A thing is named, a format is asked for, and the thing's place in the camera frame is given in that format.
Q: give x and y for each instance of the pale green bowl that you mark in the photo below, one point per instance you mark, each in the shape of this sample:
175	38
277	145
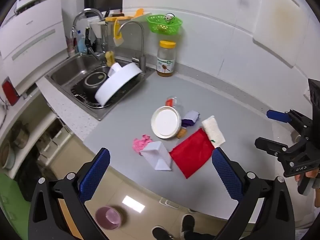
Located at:
6	155

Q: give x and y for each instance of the blue dish soap bottle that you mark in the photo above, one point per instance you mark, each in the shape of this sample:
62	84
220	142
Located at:
81	42

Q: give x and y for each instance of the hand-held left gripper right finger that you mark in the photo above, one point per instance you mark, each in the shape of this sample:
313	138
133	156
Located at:
228	175

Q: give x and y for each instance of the brown snack piece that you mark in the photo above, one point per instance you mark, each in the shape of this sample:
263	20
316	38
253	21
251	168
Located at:
181	133

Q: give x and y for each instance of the green cabinet door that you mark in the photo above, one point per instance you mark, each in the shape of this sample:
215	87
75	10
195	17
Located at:
12	200

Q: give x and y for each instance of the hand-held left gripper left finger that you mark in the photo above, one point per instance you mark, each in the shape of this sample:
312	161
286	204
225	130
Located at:
96	172

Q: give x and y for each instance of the person's black right shoe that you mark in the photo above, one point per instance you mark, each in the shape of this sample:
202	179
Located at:
187	223

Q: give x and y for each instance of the black frying pan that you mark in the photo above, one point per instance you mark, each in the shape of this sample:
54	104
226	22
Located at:
93	80

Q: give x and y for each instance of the stainless steel sink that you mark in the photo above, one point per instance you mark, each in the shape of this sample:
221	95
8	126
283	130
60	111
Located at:
72	67

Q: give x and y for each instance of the steel pot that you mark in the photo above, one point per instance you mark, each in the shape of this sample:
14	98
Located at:
20	135

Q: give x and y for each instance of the white round lid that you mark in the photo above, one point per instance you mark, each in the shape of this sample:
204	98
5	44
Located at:
166	122

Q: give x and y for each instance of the white textured sponge cloth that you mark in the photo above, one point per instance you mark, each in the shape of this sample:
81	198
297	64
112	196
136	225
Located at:
212	130

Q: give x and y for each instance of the white open shelf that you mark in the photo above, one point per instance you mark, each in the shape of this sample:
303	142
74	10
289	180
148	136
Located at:
27	110

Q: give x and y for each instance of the white paper carton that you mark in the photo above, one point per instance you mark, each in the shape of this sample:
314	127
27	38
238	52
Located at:
160	157

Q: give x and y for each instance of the clear bottle with red label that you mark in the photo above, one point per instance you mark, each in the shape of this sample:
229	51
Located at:
172	102

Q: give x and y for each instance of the person's right hand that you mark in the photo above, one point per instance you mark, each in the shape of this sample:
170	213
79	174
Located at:
315	178

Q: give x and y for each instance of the steel pull-out faucet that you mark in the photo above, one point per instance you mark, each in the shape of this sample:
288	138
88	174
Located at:
85	12

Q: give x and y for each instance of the yellow sponge scrubber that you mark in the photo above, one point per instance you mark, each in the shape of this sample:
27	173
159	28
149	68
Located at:
109	58

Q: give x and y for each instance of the yellow hanging brush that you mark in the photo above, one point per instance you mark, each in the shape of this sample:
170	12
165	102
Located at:
117	33

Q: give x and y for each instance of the honey jar with yellow lid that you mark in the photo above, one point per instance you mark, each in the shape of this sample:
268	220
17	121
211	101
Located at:
165	60

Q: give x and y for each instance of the pink wrapper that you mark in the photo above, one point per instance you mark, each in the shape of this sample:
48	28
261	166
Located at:
140	143

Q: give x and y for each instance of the green plastic basket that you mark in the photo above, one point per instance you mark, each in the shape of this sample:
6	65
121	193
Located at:
162	25

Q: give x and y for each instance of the orange floor mat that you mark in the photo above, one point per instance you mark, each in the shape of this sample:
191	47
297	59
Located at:
65	217

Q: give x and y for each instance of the purple wrapper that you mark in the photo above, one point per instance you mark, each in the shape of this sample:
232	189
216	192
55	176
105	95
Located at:
190	118

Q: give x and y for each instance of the person's black shoe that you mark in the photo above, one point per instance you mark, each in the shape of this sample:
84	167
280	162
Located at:
161	233
187	223

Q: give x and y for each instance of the red wall device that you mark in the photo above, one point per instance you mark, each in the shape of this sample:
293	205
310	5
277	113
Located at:
10	91

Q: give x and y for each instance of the pink trash bin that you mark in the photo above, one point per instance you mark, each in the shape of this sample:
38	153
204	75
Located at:
108	217

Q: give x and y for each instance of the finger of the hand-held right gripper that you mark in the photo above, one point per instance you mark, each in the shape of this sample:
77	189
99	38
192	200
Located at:
276	115
267	145

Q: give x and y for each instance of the white kitchen appliance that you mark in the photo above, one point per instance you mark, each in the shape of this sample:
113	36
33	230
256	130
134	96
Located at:
30	42

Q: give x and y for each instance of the steel gooseneck faucet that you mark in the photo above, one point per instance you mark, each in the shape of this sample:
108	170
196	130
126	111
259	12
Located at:
142	55

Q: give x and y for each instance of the person's black left shoe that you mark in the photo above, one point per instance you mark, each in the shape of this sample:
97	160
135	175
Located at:
161	233

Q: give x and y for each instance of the white round pan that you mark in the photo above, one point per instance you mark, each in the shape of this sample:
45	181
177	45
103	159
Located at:
117	82

